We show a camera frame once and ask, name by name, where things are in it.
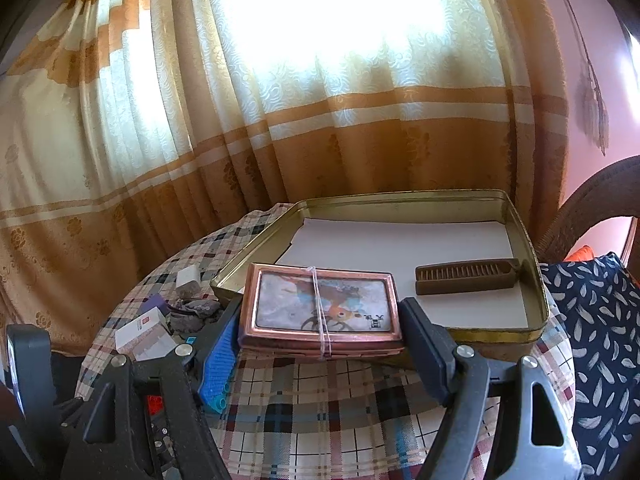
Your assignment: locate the gold metal tin tray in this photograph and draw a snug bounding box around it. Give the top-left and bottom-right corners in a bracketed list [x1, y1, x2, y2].
[210, 189, 551, 346]

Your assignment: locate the white paper liner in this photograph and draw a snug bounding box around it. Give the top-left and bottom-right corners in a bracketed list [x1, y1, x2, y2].
[274, 217, 531, 331]

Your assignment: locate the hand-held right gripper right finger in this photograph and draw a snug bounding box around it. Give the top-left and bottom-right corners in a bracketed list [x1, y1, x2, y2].
[399, 297, 584, 480]

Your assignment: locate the navy feather print cloth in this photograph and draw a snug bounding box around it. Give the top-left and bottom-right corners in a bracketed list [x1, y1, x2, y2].
[540, 252, 640, 480]

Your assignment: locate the cream and orange curtain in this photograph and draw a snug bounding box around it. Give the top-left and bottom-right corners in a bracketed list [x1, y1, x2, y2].
[0, 0, 571, 361]

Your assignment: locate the brown wooden chair back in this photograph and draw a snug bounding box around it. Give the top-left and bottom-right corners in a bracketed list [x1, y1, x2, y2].
[537, 156, 640, 263]

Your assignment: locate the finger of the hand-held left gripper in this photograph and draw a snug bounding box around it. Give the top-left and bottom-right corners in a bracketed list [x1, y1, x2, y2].
[5, 324, 65, 442]

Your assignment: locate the white rubber band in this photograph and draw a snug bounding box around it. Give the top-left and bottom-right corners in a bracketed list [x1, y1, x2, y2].
[307, 263, 336, 359]

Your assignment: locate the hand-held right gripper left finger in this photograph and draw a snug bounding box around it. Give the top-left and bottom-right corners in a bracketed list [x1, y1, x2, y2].
[61, 298, 246, 480]

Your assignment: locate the white and pink box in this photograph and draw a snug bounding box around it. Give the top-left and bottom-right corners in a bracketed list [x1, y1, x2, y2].
[115, 307, 176, 361]

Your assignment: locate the brown comb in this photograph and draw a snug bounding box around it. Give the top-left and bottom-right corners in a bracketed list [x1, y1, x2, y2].
[415, 257, 521, 297]

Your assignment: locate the small white box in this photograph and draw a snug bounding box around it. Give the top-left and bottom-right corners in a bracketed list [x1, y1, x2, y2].
[176, 266, 202, 292]

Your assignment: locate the dark grey lumpy object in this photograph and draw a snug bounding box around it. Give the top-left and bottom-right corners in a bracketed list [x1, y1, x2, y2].
[167, 297, 223, 336]

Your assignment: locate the tasselled curtain tieback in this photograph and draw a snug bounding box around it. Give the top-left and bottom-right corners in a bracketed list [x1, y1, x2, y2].
[550, 0, 610, 157]

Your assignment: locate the copper framed picture case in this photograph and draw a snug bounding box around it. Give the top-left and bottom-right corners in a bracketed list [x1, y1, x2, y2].
[238, 262, 405, 361]

